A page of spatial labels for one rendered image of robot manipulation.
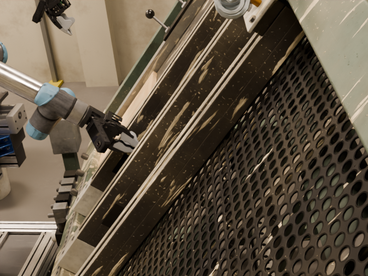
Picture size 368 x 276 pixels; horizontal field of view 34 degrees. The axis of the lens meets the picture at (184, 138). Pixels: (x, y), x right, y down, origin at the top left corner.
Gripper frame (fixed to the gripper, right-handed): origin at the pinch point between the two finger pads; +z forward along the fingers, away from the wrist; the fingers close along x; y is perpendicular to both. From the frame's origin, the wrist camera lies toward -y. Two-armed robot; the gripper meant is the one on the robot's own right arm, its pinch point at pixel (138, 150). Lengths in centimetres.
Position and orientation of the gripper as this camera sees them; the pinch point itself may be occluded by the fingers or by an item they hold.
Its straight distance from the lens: 190.6
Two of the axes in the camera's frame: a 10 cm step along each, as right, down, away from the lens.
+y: 0.0, -4.8, 8.8
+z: 8.4, 4.8, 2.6
